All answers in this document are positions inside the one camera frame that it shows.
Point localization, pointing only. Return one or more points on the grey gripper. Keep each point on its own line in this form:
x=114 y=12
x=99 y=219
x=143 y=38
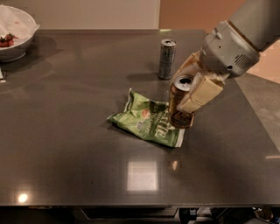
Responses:
x=228 y=50

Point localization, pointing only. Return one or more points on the orange soda can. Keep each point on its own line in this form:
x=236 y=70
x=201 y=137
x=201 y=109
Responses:
x=179 y=88

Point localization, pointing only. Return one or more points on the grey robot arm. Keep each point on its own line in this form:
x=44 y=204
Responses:
x=258 y=21

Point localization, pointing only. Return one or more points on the silver redbull can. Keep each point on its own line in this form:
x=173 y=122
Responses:
x=167 y=57

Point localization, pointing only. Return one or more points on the green chip bag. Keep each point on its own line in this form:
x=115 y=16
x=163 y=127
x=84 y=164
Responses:
x=148 y=120

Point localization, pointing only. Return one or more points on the white napkin in bowl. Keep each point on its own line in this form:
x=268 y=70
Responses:
x=16 y=22

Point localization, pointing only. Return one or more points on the white bowl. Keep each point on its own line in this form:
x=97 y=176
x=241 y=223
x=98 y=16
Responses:
x=16 y=51

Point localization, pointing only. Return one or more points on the red strawberries in bowl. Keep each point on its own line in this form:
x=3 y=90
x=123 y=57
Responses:
x=8 y=40

